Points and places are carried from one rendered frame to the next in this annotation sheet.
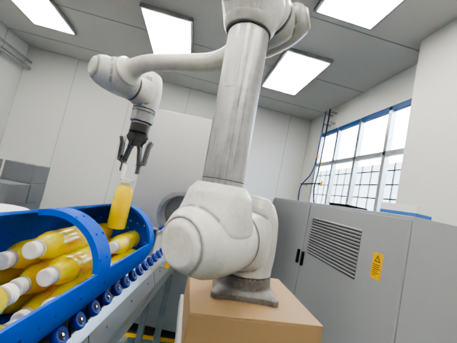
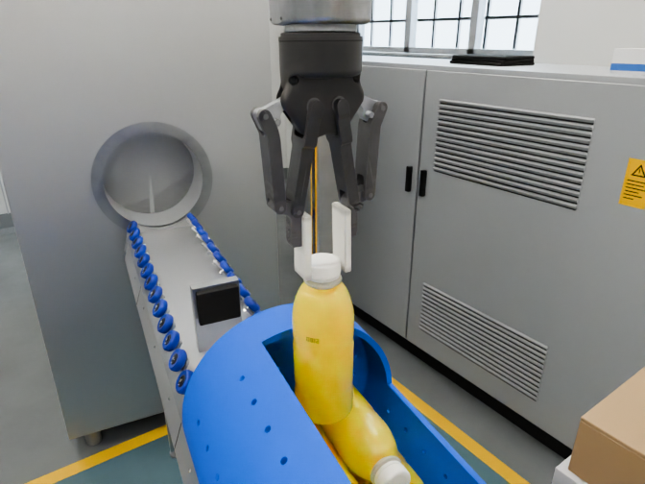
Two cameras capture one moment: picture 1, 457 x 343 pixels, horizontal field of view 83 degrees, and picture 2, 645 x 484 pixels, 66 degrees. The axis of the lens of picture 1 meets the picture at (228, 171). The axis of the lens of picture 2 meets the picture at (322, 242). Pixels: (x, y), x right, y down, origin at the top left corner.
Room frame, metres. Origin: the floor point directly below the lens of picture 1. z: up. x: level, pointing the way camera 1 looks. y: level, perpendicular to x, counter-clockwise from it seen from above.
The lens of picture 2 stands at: (0.61, 0.60, 1.56)
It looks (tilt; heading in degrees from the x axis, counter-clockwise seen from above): 23 degrees down; 333
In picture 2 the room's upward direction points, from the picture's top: straight up
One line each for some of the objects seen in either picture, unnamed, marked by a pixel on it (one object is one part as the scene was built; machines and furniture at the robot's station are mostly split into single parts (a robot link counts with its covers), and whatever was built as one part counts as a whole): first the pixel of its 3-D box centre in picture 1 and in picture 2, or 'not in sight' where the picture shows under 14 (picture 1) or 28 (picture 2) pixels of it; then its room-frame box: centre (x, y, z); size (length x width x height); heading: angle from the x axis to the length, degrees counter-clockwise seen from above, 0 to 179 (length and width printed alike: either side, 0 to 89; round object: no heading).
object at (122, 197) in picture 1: (121, 205); (322, 344); (1.03, 0.38, 1.24); 0.07 x 0.07 x 0.19
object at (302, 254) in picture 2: (123, 171); (302, 244); (1.03, 0.41, 1.36); 0.03 x 0.01 x 0.07; 178
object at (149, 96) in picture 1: (146, 90); not in sight; (1.02, 0.39, 1.70); 0.13 x 0.11 x 0.16; 147
